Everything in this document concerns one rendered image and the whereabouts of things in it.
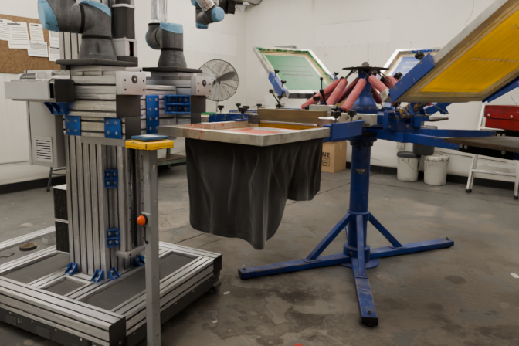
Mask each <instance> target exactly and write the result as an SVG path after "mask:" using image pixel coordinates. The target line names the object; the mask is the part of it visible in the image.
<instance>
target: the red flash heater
mask: <svg viewBox="0 0 519 346"><path fill-rule="evenodd" d="M483 117H485V118H486V122H485V127H486V128H495V129H504V130H513V131H519V105H485V108H484V116H483Z"/></svg>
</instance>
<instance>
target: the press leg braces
mask: <svg viewBox="0 0 519 346"><path fill-rule="evenodd" d="M350 221H351V214H349V213H346V214H345V215H344V217H343V218H342V219H341V220H340V221H339V222H338V223H337V225H336V226H335V227H334V228H333V229H332V230H331V231H330V232H329V233H328V234H327V235H326V236H325V237H324V238H323V239H322V241H321V242H320V243H319V244H318V245H317V246H316V247H315V248H314V250H313V251H312V252H311V253H310V254H309V255H308V256H307V257H306V258H301V259H302V260H303V261H304V262H306V263H311V262H317V261H321V259H319V258H318V257H319V255H320V254H321V253H322V252H323V251H324V250H325V249H326V248H327V246H328V245H329V244H330V243H331V242H332V241H333V240H334V238H335V237H336V236H337V235H338V234H339V233H340V232H341V230H342V229H343V228H344V227H345V226H346V225H347V224H348V223H349V222H350ZM369 222H370V223H371V224H372V225H373V226H374V227H375V228H376V229H377V230H378V231H379V232H380V233H381V234H382V235H383V236H384V237H385V238H386V239H387V240H388V241H389V242H390V243H391V244H392V245H390V246H389V247H391V248H393V249H403V248H407V247H406V246H403V245H402V244H401V243H400V242H399V241H398V240H397V239H396V238H395V237H394V236H393V235H392V234H391V233H390V232H389V231H388V230H387V229H386V228H385V227H384V226H383V225H382V224H381V223H380V222H379V221H378V220H377V219H376V218H375V217H374V216H373V215H372V214H371V213H370V214H369ZM356 229H357V249H358V269H357V270H354V272H355V277H356V278H362V279H368V276H367V273H366V270H365V250H364V233H363V220H362V215H356Z"/></svg>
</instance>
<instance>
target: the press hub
mask: <svg viewBox="0 0 519 346"><path fill-rule="evenodd" d="M342 69H343V70H356V69H358V81H359V80H360V79H364V78H365V76H366V75H367V74H366V73H368V71H369V69H371V73H369V74H368V75H369V76H370V75H371V74H372V70H374V69H377V70H389V68H386V67H379V66H378V67H377V66H374V67H372V66H369V63H368V62H364V63H362V64H361V66H356V67H353V66H352V67H345V68H342ZM361 69H363V70H364V71H365V72H366V73H365V72H364V71H363V73H362V72H361ZM369 76H367V77H366V78H365V80H366V82H367V83H366V85H365V87H364V89H363V90H362V92H361V93H360V95H359V96H358V99H357V100H356V101H355V102H354V105H353V106H352V108H351V110H355V111H357V114H378V108H377V105H376V103H375V101H374V99H373V96H372V93H371V84H370V83H369V82H368V78H369ZM364 127H370V124H362V135H358V136H360V138H357V139H352V140H348V141H350V145H351V146H352V151H351V184H350V202H349V209H348V211H347V213H349V214H351V221H350V222H349V223H348V241H347V242H346V243H344V245H343V251H341V252H339V253H343V254H344V255H346V256H349V257H350V261H349V262H348V263H339V265H341V266H344V267H347V268H351V269H352V266H351V258H352V257H353V258H358V249H357V229H356V215H362V220H363V233H364V250H365V268H366V269H367V270H368V269H372V268H375V267H377V266H378V265H379V260H378V258H374V259H370V253H371V252H370V246H369V245H368V244H367V243H366V237H367V221H368V220H369V214H370V212H369V211H368V192H369V177H370V161H371V146H373V144H374V142H376V141H377V139H376V138H371V137H367V136H377V133H375V132H369V131H367V128H364ZM335 254H338V253H335Z"/></svg>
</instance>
